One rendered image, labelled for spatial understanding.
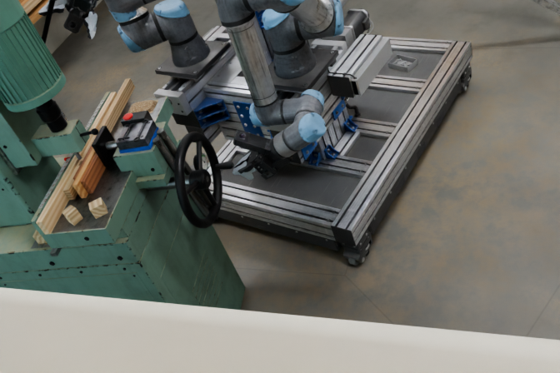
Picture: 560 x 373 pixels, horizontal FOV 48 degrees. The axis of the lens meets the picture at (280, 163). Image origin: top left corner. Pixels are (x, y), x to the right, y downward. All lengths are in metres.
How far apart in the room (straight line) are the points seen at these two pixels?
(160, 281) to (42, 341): 1.79
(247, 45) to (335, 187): 0.99
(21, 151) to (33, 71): 0.29
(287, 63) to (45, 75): 0.79
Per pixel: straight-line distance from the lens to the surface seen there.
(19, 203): 2.08
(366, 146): 2.75
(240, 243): 2.83
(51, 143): 1.94
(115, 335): 0.22
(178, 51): 2.46
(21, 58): 1.76
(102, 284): 2.05
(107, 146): 1.97
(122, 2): 2.09
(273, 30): 2.09
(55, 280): 2.12
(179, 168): 1.78
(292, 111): 1.86
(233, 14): 1.72
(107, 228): 1.78
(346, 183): 2.60
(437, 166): 2.89
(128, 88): 2.28
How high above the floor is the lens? 1.95
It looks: 38 degrees down
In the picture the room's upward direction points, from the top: 21 degrees counter-clockwise
